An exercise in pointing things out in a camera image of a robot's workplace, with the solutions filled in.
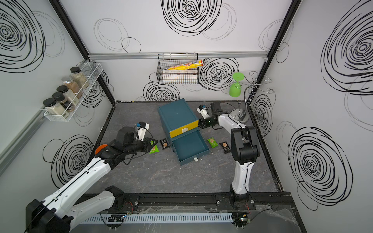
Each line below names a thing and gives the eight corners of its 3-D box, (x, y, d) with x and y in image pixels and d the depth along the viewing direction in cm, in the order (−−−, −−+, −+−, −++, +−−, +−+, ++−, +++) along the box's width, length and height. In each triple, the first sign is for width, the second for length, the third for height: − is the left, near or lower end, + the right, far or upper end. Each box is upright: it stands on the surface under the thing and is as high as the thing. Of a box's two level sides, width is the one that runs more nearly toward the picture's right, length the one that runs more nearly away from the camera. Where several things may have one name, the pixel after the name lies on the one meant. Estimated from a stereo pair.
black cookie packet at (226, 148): (225, 154, 93) (225, 152, 92) (219, 144, 98) (220, 142, 96) (230, 152, 94) (231, 150, 93) (225, 142, 99) (225, 141, 97)
